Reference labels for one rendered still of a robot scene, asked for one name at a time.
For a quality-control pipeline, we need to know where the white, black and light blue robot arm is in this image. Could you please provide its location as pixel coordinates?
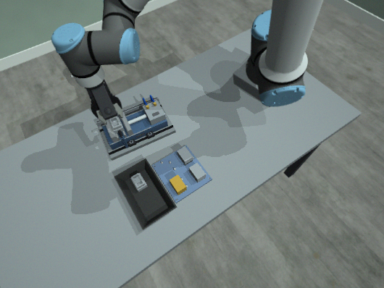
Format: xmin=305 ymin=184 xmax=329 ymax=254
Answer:
xmin=51 ymin=0 xmax=323 ymax=120

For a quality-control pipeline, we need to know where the yellow block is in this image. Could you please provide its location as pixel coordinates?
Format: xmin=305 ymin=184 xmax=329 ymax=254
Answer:
xmin=170 ymin=175 xmax=187 ymax=195

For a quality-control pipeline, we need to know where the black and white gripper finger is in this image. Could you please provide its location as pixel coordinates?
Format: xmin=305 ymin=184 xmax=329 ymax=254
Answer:
xmin=112 ymin=96 xmax=123 ymax=118
xmin=91 ymin=104 xmax=107 ymax=125

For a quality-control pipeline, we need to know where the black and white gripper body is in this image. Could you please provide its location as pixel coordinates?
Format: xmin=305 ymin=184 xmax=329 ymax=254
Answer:
xmin=85 ymin=80 xmax=114 ymax=109

